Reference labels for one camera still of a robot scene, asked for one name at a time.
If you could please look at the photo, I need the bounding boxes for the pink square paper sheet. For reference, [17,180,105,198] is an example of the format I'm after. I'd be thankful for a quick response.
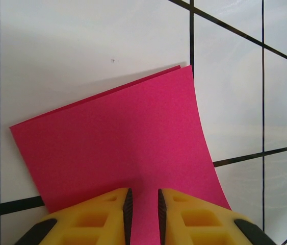
[9,64,233,245]

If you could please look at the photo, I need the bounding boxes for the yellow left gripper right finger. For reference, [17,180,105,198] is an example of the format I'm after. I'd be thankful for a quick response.
[158,188,278,245]

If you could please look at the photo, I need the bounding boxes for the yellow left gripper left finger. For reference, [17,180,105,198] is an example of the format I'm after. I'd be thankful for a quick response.
[17,188,133,245]

